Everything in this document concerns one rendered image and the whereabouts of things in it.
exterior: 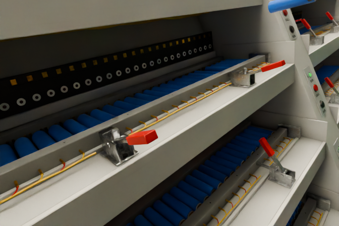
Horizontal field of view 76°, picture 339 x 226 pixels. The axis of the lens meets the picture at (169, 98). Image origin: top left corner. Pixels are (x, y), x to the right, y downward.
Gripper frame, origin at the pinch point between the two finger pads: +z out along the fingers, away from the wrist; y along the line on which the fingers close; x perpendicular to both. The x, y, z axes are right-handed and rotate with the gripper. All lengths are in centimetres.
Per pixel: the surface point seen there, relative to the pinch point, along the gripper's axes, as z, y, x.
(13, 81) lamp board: 28.5, -34.9, 8.1
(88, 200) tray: 16.4, -34.9, -9.8
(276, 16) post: 14.1, 15.2, 2.3
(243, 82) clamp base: 17.2, -4.1, -7.2
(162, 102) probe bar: 19.6, -20.3, -4.2
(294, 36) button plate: 14.7, 19.8, -3.2
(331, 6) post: 19, 85, 4
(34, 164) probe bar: 19.8, -37.1, -4.6
